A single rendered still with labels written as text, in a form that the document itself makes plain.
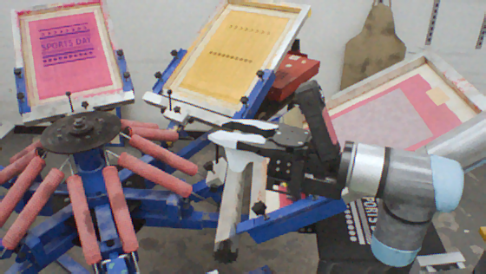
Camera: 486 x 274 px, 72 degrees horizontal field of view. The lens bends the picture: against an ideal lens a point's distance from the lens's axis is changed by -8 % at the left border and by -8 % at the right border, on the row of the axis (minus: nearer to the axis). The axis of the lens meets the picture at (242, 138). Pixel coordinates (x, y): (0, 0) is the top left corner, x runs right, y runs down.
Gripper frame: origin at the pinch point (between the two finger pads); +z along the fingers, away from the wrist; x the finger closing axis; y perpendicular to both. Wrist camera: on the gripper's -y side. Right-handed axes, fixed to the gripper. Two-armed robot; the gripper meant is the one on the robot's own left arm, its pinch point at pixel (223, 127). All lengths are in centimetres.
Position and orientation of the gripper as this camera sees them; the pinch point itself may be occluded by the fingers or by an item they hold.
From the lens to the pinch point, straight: 57.1
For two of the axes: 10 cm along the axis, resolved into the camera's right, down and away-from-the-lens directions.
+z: -9.3, -1.9, 3.0
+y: -0.5, 9.1, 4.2
